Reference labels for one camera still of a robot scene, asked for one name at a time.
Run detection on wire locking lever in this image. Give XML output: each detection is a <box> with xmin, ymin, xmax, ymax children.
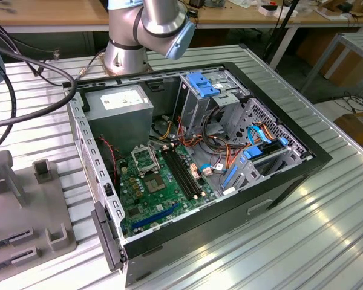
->
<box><xmin>150</xmin><ymin>141</ymin><xmax>159</xmax><ymax>175</ymax></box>

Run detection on metal socket cover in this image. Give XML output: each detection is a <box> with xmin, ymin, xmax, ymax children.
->
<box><xmin>129</xmin><ymin>144</ymin><xmax>159</xmax><ymax>178</ymax></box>

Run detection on CPU socket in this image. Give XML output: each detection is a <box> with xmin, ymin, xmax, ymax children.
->
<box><xmin>143</xmin><ymin>172</ymin><xmax>166</xmax><ymax>194</ymax></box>

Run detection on black RAM slot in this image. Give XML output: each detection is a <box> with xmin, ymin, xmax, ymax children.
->
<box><xmin>165</xmin><ymin>149</ymin><xmax>196</xmax><ymax>199</ymax></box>
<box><xmin>168</xmin><ymin>149</ymin><xmax>200</xmax><ymax>198</ymax></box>
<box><xmin>172</xmin><ymin>149</ymin><xmax>204</xmax><ymax>196</ymax></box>
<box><xmin>161</xmin><ymin>150</ymin><xmax>192</xmax><ymax>200</ymax></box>

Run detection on grey metal drive cage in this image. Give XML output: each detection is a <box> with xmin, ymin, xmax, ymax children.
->
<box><xmin>172</xmin><ymin>69</ymin><xmax>250</xmax><ymax>138</ymax></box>

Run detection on blue plastic drive latch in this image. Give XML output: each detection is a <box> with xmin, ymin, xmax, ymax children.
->
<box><xmin>186</xmin><ymin>72</ymin><xmax>221</xmax><ymax>98</ymax></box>

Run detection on grey power supply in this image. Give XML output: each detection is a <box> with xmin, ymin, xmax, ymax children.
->
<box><xmin>83</xmin><ymin>85</ymin><xmax>154</xmax><ymax>158</ymax></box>

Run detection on blue disk carrier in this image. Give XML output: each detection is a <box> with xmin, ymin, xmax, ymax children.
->
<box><xmin>243</xmin><ymin>137</ymin><xmax>289</xmax><ymax>161</ymax></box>

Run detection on blue expansion slot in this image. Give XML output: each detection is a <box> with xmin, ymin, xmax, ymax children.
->
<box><xmin>131</xmin><ymin>202</ymin><xmax>180</xmax><ymax>230</ymax></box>

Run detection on grey metal disk bay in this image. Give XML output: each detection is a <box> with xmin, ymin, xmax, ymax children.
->
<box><xmin>219</xmin><ymin>141</ymin><xmax>305</xmax><ymax>197</ymax></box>

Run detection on green motherboard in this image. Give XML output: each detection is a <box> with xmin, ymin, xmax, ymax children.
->
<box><xmin>116</xmin><ymin>144</ymin><xmax>218</xmax><ymax>239</ymax></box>

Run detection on black case fan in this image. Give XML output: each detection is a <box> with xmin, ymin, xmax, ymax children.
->
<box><xmin>95</xmin><ymin>134</ymin><xmax>119</xmax><ymax>184</ymax></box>

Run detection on black PC case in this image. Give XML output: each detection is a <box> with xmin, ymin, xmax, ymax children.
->
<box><xmin>62</xmin><ymin>62</ymin><xmax>333</xmax><ymax>288</ymax></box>

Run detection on dark grey case bezel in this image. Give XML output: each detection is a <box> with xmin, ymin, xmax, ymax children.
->
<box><xmin>90</xmin><ymin>201</ymin><xmax>128</xmax><ymax>272</ymax></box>

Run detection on white box with red mark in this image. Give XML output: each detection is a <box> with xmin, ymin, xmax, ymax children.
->
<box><xmin>258</xmin><ymin>4</ymin><xmax>297</xmax><ymax>18</ymax></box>

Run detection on grey parts rack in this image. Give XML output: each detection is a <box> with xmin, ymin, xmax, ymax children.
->
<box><xmin>0</xmin><ymin>149</ymin><xmax>78</xmax><ymax>286</ymax></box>

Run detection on wooden desk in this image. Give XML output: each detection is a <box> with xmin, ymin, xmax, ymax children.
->
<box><xmin>0</xmin><ymin>0</ymin><xmax>363</xmax><ymax>34</ymax></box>

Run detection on brown cardboard box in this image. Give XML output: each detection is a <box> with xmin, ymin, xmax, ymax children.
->
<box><xmin>320</xmin><ymin>45</ymin><xmax>363</xmax><ymax>91</ymax></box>
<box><xmin>333</xmin><ymin>111</ymin><xmax>363</xmax><ymax>155</ymax></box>

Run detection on orange red power wires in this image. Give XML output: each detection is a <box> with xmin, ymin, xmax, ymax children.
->
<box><xmin>177</xmin><ymin>116</ymin><xmax>252</xmax><ymax>172</ymax></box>

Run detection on yellow black power wires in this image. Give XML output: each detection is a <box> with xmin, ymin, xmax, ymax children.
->
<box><xmin>149</xmin><ymin>116</ymin><xmax>175</xmax><ymax>143</ymax></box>

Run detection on black wire bundle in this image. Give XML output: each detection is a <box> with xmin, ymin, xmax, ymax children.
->
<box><xmin>199</xmin><ymin>107</ymin><xmax>231</xmax><ymax>160</ymax></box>

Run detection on blue wire with beige plug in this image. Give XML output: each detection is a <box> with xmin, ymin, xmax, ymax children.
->
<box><xmin>197</xmin><ymin>162</ymin><xmax>227</xmax><ymax>176</ymax></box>

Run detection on blue plastic bay rail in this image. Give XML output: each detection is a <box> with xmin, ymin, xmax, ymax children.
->
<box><xmin>220</xmin><ymin>163</ymin><xmax>246</xmax><ymax>192</ymax></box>

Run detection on light blue data cable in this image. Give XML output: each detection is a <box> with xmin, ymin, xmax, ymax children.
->
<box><xmin>246</xmin><ymin>124</ymin><xmax>275</xmax><ymax>149</ymax></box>

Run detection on twisted multicoloured fan wire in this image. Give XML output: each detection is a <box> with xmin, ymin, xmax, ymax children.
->
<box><xmin>97</xmin><ymin>136</ymin><xmax>122</xmax><ymax>161</ymax></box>

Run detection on thick black cable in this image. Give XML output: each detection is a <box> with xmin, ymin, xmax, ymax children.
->
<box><xmin>0</xmin><ymin>42</ymin><xmax>79</xmax><ymax>129</ymax></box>

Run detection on grey metal frame table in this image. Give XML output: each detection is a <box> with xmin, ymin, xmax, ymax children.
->
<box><xmin>301</xmin><ymin>31</ymin><xmax>363</xmax><ymax>96</ymax></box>

